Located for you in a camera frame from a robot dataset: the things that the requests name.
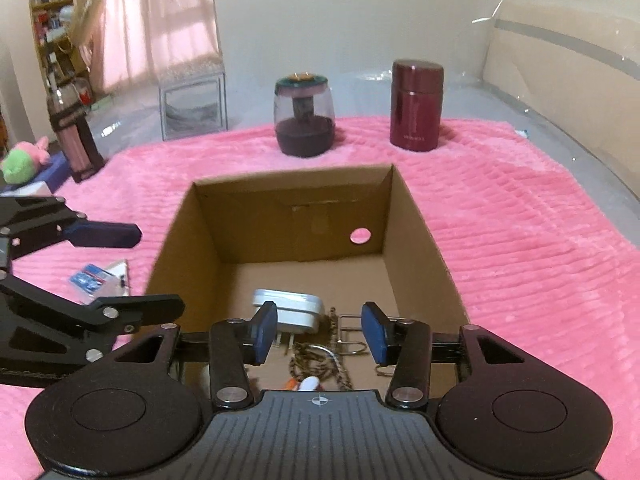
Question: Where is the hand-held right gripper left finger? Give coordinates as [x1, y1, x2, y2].
[112, 301, 279, 409]

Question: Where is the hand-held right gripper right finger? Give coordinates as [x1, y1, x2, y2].
[361, 302, 528, 409]

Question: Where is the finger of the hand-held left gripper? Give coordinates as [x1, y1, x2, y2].
[0, 271, 186, 368]
[0, 195, 143, 261]

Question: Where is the metal wire holder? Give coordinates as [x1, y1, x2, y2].
[330, 312, 401, 377]

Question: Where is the white charger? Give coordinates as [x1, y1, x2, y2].
[251, 288, 325, 349]

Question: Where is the brown braided cord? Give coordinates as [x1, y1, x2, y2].
[289, 307, 354, 392]

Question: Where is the brown cardboard box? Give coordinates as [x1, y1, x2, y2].
[144, 162, 472, 396]

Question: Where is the shallow metal tin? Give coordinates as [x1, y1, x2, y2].
[102, 259, 132, 301]

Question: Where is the clear case with blue cards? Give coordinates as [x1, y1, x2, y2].
[67, 262, 115, 305]

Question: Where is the blue cushion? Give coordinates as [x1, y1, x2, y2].
[27, 157, 69, 194]

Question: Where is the green pink plush toy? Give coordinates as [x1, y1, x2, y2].
[0, 136, 51, 185]

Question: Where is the pink fluffy blanket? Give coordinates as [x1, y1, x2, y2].
[0, 115, 640, 480]

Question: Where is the metal framed glass panel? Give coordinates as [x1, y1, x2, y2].
[159, 64, 229, 142]

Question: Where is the glass jar with dark base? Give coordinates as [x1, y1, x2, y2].
[273, 72, 336, 157]

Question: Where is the pink curtain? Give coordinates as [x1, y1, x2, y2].
[67, 0, 224, 99]

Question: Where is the maroon thermos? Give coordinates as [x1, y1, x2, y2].
[389, 59, 445, 153]

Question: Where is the wooden bookshelf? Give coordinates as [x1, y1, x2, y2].
[27, 0, 97, 107]

